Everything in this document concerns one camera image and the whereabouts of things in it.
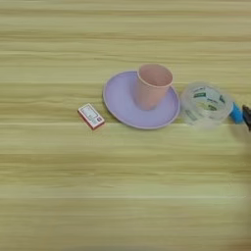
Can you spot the blue rectangular bar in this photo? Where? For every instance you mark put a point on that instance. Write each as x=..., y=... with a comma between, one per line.
x=236, y=114

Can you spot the purple round plate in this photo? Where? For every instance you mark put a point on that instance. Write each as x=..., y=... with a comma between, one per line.
x=121, y=98

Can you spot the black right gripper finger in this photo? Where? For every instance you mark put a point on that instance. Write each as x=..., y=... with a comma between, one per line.
x=247, y=117

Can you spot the small red white box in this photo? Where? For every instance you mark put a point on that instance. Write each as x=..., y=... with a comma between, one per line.
x=91, y=116

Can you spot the pink plastic cup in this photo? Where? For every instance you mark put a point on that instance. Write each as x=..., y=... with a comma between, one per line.
x=150, y=94

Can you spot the clear tape roll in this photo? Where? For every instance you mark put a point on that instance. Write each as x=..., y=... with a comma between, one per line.
x=189, y=112

